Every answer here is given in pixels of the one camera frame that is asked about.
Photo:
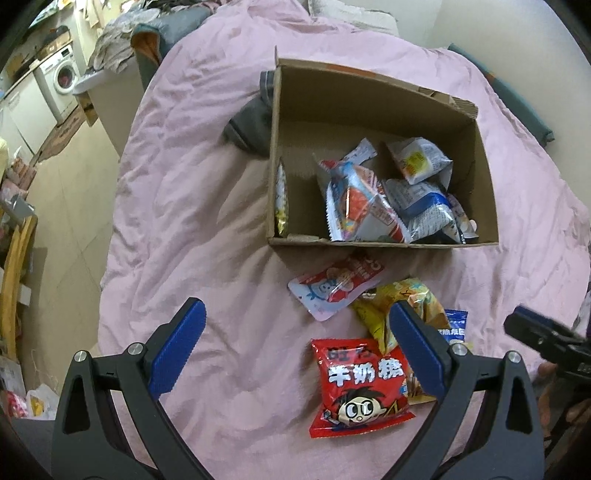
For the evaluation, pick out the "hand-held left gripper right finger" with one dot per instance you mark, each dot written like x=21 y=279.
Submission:
x=418 y=350

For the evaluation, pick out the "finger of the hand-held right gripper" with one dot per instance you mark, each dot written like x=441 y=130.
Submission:
x=531 y=325

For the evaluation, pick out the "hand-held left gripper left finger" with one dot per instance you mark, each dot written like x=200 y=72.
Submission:
x=178 y=341

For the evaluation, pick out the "blue white snack packet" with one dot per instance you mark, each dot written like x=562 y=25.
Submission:
x=457 y=327
x=425 y=207

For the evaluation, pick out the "yellow chips bag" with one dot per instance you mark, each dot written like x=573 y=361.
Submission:
x=374 y=318

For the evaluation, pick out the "red cartoon candy bag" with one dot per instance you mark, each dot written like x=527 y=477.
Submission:
x=360 y=383

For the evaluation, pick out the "pink white cartoon packet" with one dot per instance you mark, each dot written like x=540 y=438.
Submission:
x=332 y=286

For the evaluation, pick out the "red white blue packet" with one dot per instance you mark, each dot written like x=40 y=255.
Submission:
x=360 y=203

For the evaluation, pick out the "white yellow snack packet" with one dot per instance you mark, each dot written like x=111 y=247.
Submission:
x=418 y=159

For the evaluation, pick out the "blue white stick sachet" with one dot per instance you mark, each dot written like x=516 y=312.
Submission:
x=360 y=150

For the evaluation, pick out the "brown cardboard box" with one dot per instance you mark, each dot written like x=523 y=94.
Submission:
x=360 y=106

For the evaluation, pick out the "person's right hand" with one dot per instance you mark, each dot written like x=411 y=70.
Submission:
x=549 y=369

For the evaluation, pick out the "white plastic bag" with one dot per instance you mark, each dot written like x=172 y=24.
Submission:
x=41 y=401

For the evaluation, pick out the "pink blanket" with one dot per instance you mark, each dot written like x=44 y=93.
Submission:
x=194 y=184

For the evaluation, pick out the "yellow wooden chair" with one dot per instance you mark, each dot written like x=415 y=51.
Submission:
x=16 y=277

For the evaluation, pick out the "brown floor mat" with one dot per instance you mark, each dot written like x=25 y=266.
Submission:
x=62 y=136

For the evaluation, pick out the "white base cabinets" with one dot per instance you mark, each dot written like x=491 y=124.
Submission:
x=27 y=115

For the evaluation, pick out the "white basin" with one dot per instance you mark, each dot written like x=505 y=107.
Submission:
x=92 y=82

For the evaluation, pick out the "white washing machine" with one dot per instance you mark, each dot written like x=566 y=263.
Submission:
x=57 y=81

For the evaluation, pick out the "heap of grey white laundry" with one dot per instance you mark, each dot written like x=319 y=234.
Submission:
x=120 y=44

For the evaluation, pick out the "teal orange padded cover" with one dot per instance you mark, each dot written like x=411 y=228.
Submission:
x=175 y=27

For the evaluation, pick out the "cardboard boxes on counter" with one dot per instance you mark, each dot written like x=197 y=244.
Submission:
x=41 y=50

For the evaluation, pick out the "grey pillow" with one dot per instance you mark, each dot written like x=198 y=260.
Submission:
x=351 y=14

